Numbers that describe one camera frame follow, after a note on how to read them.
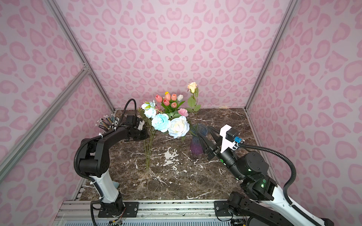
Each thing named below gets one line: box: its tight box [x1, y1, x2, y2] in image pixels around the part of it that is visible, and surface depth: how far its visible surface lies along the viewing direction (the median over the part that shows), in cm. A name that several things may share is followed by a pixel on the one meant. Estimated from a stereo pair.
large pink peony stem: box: [139, 109, 157, 170], surface depth 97 cm
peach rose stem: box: [185, 81, 202, 115], surface depth 76 cm
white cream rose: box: [167, 115, 190, 139], surface depth 56 cm
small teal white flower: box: [141, 99, 157, 119], surface depth 56 cm
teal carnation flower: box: [151, 113, 171, 133], surface depth 56 cm
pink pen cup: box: [95, 113, 120, 133], surface depth 95 cm
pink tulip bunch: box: [155, 91, 185, 114], surface depth 85 cm
